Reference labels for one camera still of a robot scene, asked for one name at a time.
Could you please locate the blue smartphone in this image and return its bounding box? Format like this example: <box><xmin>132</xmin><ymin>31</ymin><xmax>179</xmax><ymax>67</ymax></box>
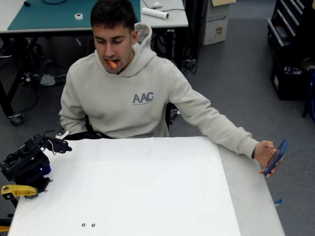
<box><xmin>263</xmin><ymin>139</ymin><xmax>288</xmax><ymax>176</ymax></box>

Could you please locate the left forearm in beige sleeve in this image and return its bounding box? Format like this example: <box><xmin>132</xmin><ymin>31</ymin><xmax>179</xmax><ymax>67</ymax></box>
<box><xmin>204</xmin><ymin>108</ymin><xmax>261</xmax><ymax>160</ymax></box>

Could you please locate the person's left hand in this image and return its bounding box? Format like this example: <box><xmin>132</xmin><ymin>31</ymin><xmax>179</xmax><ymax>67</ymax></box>
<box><xmin>252</xmin><ymin>140</ymin><xmax>284</xmax><ymax>178</ymax></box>

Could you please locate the black chair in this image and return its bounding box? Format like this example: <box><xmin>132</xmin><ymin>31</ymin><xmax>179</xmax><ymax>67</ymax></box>
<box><xmin>65</xmin><ymin>102</ymin><xmax>180</xmax><ymax>141</ymax></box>

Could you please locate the black caster wheel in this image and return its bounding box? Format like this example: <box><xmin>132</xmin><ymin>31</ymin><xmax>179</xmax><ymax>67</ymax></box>
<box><xmin>9</xmin><ymin>113</ymin><xmax>25</xmax><ymax>127</ymax></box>

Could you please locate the yellow clamp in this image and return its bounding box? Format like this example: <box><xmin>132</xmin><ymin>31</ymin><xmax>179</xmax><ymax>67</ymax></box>
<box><xmin>1</xmin><ymin>184</ymin><xmax>39</xmax><ymax>201</ymax></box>
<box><xmin>0</xmin><ymin>217</ymin><xmax>12</xmax><ymax>233</ymax></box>

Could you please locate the man in beige hoodie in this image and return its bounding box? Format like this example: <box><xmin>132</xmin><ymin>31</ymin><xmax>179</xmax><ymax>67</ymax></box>
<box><xmin>59</xmin><ymin>0</ymin><xmax>220</xmax><ymax>140</ymax></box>

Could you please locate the white paper sheet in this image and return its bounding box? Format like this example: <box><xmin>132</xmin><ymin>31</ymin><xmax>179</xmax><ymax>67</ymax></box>
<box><xmin>7</xmin><ymin>136</ymin><xmax>242</xmax><ymax>236</ymax></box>

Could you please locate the green cutting mat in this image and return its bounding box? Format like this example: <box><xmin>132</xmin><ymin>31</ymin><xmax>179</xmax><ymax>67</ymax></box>
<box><xmin>7</xmin><ymin>0</ymin><xmax>141</xmax><ymax>31</ymax></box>

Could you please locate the white paper roll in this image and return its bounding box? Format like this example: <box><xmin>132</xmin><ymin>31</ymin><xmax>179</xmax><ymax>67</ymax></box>
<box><xmin>142</xmin><ymin>7</ymin><xmax>170</xmax><ymax>21</ymax></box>

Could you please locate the grey workbench with black legs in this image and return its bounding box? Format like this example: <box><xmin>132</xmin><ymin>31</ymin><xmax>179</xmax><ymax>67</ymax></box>
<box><xmin>0</xmin><ymin>0</ymin><xmax>189</xmax><ymax>126</ymax></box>

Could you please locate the white cardboard box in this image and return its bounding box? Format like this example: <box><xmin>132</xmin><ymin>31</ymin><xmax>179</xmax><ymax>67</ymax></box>
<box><xmin>200</xmin><ymin>0</ymin><xmax>231</xmax><ymax>47</ymax></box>

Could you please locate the manila folder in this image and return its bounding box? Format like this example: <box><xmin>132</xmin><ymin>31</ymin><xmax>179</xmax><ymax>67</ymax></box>
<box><xmin>211</xmin><ymin>0</ymin><xmax>237</xmax><ymax>7</ymax></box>

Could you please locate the black storage bin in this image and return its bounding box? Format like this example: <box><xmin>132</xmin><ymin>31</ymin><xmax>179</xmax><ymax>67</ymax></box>
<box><xmin>269</xmin><ymin>53</ymin><xmax>315</xmax><ymax>101</ymax></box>

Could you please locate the black tool cart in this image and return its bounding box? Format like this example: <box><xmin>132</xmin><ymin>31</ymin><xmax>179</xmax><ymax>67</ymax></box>
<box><xmin>267</xmin><ymin>0</ymin><xmax>315</xmax><ymax>49</ymax></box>

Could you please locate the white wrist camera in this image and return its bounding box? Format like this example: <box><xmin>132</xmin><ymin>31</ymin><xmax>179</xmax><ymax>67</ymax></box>
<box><xmin>55</xmin><ymin>128</ymin><xmax>70</xmax><ymax>140</ymax></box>

